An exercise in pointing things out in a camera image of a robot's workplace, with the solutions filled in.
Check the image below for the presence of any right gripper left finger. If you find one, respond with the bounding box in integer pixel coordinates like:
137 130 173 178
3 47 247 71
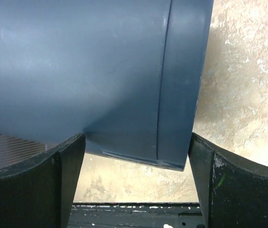
0 133 86 228

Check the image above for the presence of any dark blue round bin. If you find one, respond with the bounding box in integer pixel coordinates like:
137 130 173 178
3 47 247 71
0 0 213 171

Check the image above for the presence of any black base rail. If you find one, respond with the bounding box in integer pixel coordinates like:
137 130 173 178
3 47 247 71
68 202 205 228

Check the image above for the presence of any grey ribbed square bin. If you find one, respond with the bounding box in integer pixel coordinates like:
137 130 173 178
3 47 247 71
0 135 47 168

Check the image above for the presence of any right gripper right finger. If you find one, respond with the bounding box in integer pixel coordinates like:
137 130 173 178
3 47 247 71
188 133 268 228

